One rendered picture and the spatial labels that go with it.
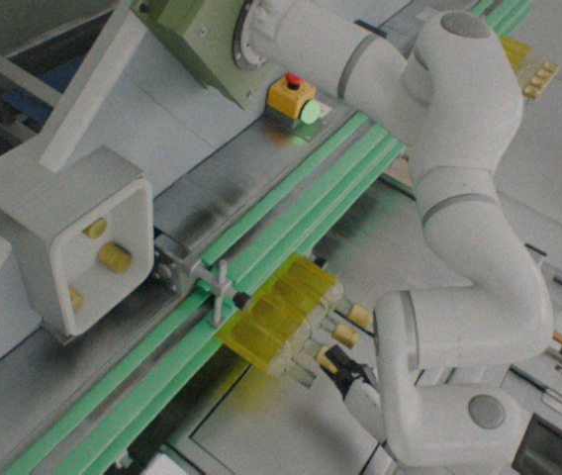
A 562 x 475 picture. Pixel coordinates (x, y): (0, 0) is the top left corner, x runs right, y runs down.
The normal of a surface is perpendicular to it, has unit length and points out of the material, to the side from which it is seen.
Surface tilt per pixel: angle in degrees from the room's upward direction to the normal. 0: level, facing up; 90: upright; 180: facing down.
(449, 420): 93
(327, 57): 90
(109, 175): 90
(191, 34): 1
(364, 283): 90
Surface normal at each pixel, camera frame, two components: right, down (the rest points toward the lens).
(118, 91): 0.80, 0.51
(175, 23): -0.27, -0.14
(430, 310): -0.15, -0.55
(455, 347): -0.07, 0.37
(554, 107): -0.58, 0.57
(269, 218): 0.13, -0.64
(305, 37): -0.37, 0.05
